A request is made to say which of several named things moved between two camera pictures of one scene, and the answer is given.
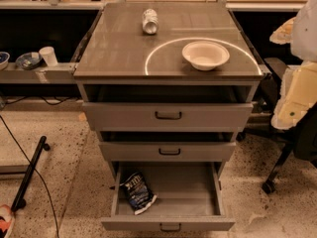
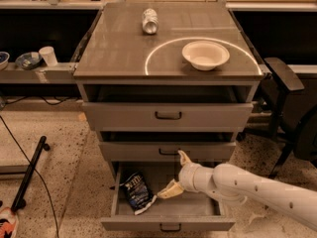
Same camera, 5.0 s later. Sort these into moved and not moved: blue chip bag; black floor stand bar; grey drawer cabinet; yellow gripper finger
Moved: yellow gripper finger
Not moved: blue chip bag; black floor stand bar; grey drawer cabinet
